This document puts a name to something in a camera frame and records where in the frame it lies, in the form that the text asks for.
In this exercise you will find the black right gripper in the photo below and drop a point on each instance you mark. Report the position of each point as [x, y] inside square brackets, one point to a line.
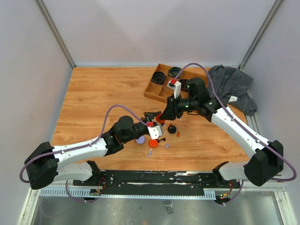
[169, 113]

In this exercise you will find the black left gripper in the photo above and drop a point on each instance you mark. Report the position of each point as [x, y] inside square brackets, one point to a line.
[151, 116]

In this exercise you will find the orange earbud case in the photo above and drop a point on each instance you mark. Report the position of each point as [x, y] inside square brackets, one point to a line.
[158, 119]
[153, 143]

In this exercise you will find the purple earbud case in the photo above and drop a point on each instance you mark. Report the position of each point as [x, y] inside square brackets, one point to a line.
[141, 140]

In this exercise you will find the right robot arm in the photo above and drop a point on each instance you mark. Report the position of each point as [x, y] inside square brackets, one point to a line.
[265, 157]

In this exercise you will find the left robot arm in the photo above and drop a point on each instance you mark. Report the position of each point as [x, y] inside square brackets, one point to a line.
[47, 163]

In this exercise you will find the black earbud case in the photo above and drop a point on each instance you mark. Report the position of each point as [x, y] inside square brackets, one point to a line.
[172, 129]

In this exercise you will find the wooden compartment tray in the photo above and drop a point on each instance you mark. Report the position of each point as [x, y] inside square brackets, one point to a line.
[160, 91]

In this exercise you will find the dark red rolled belt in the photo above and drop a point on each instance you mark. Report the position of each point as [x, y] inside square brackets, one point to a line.
[184, 83]

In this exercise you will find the green rolled belt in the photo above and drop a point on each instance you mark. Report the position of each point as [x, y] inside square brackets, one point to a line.
[173, 71]

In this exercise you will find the grey crumpled cloth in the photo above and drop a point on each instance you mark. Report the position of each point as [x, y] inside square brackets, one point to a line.
[231, 85]

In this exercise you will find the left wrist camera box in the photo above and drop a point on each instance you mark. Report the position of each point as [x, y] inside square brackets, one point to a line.
[156, 131]

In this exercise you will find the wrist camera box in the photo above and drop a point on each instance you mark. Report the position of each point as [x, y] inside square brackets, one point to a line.
[156, 131]
[175, 86]

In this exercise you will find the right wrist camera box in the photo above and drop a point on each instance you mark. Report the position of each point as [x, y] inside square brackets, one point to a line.
[175, 86]

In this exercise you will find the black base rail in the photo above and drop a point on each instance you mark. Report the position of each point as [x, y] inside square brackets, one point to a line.
[155, 183]

